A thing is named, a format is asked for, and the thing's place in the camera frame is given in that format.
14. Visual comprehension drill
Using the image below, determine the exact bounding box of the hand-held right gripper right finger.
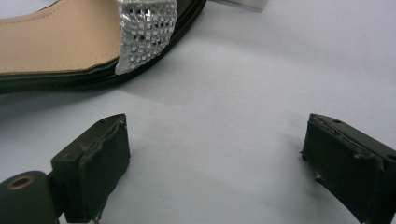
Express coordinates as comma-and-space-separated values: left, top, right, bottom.
300, 113, 396, 224

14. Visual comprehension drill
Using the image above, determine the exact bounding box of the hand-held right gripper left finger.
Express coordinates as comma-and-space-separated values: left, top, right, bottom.
50, 113, 132, 224

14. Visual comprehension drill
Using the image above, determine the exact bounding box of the silver strap block heel sandal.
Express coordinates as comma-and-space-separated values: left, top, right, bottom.
0, 0, 207, 95

